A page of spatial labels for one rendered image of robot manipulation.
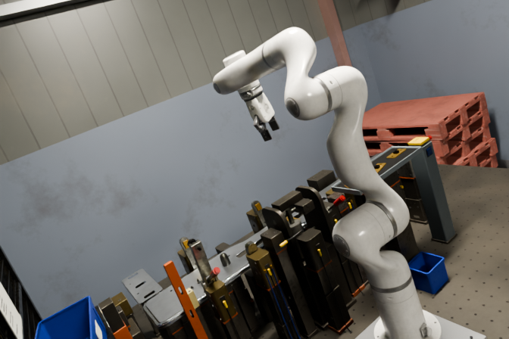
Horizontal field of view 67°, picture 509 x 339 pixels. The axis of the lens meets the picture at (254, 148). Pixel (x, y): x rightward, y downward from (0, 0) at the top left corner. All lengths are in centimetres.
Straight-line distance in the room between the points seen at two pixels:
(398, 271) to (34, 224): 245
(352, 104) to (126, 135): 226
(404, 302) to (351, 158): 43
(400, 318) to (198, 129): 238
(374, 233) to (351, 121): 30
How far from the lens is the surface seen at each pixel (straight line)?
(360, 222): 106
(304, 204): 139
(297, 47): 103
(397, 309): 122
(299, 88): 95
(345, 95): 101
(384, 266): 112
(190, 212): 326
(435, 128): 312
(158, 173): 313
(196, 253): 130
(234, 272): 147
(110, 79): 308
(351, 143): 101
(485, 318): 151
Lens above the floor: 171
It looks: 13 degrees down
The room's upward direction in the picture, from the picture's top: 20 degrees counter-clockwise
